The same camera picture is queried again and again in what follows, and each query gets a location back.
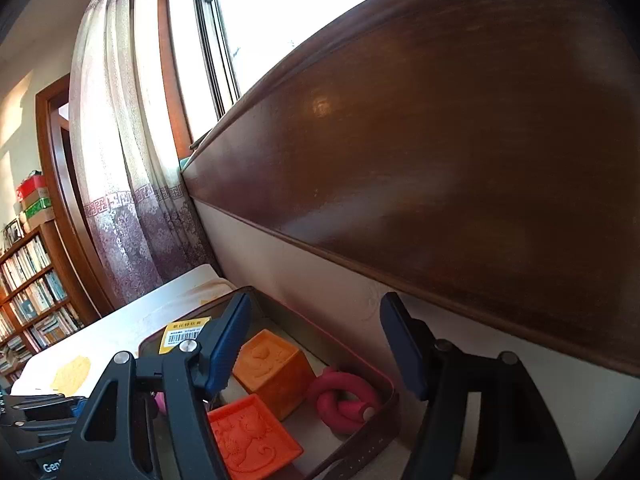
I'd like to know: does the white patterned curtain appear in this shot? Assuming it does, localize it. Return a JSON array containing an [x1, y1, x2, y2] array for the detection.
[[67, 0, 221, 306]]

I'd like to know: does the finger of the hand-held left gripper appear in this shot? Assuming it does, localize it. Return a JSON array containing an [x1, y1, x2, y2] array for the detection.
[[9, 394, 90, 418], [0, 416, 81, 442]]

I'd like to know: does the red box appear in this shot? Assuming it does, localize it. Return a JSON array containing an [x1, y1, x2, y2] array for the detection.
[[15, 175, 47, 200]]

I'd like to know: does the small labelled packet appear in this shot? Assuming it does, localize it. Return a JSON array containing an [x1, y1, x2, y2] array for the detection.
[[159, 316, 211, 357]]

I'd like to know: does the orange embossed block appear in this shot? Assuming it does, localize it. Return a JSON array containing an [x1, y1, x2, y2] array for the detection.
[[206, 393, 304, 480]]

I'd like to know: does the red knotted ring toy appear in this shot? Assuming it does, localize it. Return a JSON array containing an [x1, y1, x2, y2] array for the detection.
[[306, 366, 382, 433]]

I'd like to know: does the wooden door frame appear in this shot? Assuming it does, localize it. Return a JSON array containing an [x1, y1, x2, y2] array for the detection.
[[35, 74, 118, 318]]

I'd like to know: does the orange soft cube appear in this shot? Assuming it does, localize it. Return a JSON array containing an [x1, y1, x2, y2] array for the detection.
[[232, 329, 317, 422]]

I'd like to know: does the white towel with yellow stars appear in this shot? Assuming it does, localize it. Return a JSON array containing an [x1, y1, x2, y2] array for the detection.
[[10, 263, 483, 480]]

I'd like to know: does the wooden bookshelf with books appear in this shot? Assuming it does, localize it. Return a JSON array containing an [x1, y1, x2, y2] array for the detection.
[[0, 220, 87, 386]]

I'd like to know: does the maroon tin box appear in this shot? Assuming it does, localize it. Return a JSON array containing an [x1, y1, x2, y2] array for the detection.
[[136, 286, 401, 480]]

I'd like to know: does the wooden bed headboard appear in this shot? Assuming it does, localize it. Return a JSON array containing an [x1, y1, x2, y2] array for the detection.
[[181, 0, 640, 378]]

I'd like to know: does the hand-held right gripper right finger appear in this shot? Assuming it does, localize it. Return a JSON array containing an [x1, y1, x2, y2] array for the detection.
[[379, 291, 577, 480]]

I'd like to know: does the wooden framed window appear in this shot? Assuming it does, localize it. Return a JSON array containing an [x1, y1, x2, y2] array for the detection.
[[157, 0, 401, 146]]

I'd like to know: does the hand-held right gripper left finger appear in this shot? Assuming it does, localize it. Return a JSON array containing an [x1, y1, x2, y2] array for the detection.
[[59, 291, 253, 480]]

